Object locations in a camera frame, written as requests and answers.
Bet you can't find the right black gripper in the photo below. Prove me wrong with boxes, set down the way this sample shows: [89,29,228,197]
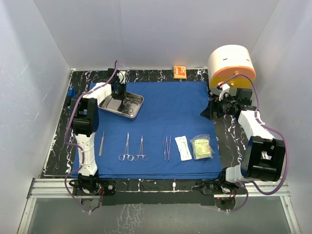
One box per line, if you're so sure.
[201,93,238,120]

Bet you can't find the steel ring-handle scissors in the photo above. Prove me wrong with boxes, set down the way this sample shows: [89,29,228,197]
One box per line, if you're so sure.
[121,98,133,115]
[133,136,148,161]

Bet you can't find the metal instrument tray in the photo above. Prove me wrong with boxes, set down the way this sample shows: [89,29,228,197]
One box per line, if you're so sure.
[98,92,144,120]

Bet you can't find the green suture packet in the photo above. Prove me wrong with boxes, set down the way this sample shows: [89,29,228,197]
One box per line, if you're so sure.
[190,134,214,160]

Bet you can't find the white packet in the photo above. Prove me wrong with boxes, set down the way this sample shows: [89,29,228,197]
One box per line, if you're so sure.
[175,136,192,161]

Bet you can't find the steel scalpel handle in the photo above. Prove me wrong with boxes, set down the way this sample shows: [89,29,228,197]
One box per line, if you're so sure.
[99,131,105,156]

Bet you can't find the pink cylindrical tissue phantom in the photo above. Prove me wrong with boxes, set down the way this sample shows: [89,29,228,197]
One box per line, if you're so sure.
[207,45,256,95]

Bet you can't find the steel forceps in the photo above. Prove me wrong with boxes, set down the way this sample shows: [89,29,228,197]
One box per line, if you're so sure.
[166,136,171,161]

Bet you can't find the blue surgical drape cloth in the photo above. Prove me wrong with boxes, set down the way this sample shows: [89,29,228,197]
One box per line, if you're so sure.
[94,81,221,179]

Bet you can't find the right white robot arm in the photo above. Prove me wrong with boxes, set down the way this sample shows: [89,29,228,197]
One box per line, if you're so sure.
[201,83,286,194]

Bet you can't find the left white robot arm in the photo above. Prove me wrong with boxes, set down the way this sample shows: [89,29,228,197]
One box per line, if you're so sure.
[71,68,126,176]

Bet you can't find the small blue plastic clip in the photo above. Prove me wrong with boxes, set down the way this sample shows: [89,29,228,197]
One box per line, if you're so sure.
[66,87,76,102]

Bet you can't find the small orange circuit board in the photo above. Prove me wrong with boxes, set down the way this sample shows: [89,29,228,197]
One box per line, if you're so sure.
[173,66,187,79]

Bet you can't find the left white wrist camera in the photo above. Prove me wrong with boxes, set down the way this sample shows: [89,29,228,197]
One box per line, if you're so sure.
[118,71,127,84]

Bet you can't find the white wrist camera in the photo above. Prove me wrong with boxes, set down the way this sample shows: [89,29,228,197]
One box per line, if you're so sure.
[216,82,230,101]
[118,71,127,84]

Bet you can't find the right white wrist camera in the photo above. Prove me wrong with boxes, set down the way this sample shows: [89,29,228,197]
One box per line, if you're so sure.
[216,82,230,101]

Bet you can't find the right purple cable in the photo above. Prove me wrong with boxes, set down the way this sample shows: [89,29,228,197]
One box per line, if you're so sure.
[220,74,290,213]

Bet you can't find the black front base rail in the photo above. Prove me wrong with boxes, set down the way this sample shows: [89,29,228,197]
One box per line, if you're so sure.
[101,179,246,206]

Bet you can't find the aluminium frame extrusion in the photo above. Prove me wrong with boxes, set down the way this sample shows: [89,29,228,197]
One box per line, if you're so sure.
[18,179,301,234]

